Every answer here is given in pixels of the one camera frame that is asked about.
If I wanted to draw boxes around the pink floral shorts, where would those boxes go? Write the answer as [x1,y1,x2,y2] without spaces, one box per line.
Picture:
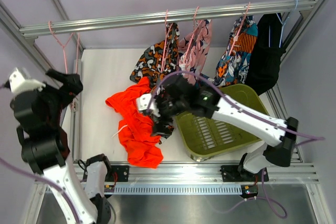
[177,19,212,74]

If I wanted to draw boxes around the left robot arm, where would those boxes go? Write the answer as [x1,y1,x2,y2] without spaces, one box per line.
[7,68,113,223]

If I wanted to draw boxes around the pink hanger of camouflage shorts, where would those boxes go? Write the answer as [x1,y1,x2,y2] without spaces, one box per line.
[160,9,172,73]

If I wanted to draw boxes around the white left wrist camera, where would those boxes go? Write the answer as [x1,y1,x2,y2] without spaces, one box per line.
[5,68,46,95]

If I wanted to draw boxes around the light blue hanger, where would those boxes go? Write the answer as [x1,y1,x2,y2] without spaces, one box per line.
[276,0,299,48]

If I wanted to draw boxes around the pink hanger of blue shorts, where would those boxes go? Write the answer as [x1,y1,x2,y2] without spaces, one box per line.
[227,2,251,55]

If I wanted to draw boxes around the blue orange patterned shorts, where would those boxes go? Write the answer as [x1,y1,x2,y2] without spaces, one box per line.
[202,15,258,87]

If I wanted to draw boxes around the pink hanger of floral shorts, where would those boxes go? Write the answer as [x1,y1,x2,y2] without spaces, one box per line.
[179,6,208,66]

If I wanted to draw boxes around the olive green plastic basket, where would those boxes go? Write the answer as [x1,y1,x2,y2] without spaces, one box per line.
[175,84,268,162]

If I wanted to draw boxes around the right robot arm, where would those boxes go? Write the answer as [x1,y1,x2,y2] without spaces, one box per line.
[145,75,298,180]

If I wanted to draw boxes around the pink hanger of orange shorts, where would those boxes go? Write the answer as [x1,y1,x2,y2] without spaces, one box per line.
[48,20,80,74]

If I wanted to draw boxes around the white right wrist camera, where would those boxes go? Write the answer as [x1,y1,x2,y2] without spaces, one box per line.
[135,93,161,118]

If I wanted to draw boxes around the black mesh shorts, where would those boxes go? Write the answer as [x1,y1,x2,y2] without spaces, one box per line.
[245,13,286,95]

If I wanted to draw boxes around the white slotted cable duct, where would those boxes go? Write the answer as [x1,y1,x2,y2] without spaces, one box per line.
[105,184,242,195]

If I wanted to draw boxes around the grey orange camouflage shorts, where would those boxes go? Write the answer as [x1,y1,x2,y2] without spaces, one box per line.
[129,23,182,145]

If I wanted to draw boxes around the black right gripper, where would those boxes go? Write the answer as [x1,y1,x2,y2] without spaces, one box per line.
[151,95,187,136]

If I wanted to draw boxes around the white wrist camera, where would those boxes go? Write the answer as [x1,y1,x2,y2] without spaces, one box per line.
[5,68,46,95]
[135,93,161,118]

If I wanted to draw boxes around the aluminium frame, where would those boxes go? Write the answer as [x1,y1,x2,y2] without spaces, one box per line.
[0,0,336,224]

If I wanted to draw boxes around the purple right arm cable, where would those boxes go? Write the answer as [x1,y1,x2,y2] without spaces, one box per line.
[146,70,326,219]

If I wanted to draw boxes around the bright orange shorts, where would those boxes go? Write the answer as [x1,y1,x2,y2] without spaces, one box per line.
[105,77,163,169]

